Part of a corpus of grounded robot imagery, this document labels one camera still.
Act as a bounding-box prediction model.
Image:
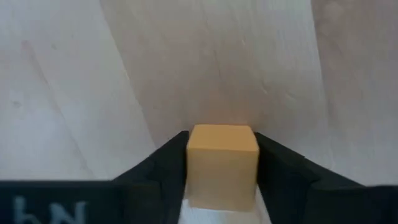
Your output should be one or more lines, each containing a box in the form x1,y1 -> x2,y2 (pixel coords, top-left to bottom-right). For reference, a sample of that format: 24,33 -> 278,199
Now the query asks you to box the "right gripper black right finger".
254,131 -> 398,224

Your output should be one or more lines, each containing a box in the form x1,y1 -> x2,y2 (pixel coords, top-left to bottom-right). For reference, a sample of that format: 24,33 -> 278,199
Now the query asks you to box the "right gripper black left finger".
0,130 -> 190,224

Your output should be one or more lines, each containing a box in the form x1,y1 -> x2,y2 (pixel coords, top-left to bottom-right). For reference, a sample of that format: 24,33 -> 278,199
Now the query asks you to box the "orange cube block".
185,124 -> 261,213

